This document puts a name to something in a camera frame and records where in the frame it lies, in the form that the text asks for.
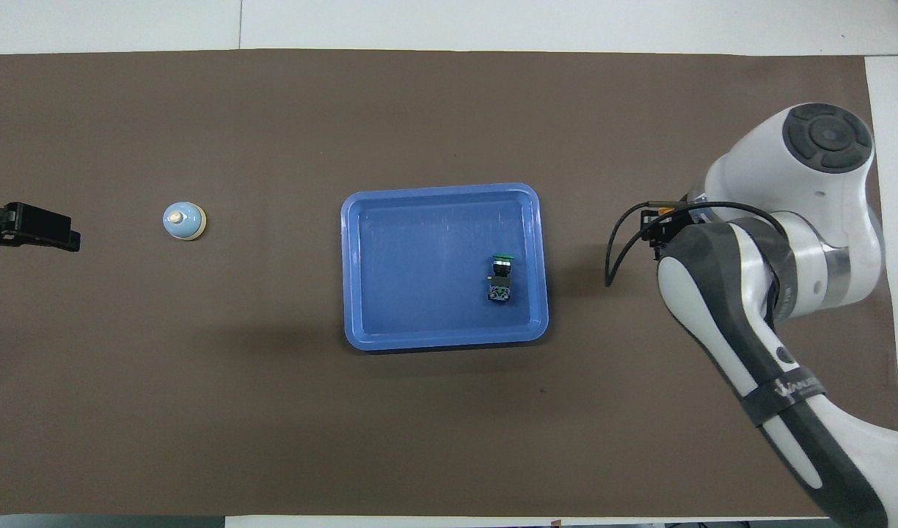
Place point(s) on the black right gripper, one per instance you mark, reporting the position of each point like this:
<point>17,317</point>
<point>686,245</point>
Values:
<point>658,224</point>

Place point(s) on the green push button switch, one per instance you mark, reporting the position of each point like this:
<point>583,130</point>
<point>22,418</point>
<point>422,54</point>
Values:
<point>501,282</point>

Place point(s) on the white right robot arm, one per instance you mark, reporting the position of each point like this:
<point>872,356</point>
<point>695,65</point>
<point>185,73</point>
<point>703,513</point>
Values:
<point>713,308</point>

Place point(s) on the light blue desk bell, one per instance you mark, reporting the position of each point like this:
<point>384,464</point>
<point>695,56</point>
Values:
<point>183,220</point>

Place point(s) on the blue plastic tray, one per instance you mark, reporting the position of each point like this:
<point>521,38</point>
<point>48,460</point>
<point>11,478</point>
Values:
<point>420,242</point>

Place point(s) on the brown table mat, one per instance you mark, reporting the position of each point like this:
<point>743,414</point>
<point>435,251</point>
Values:
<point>449,440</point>

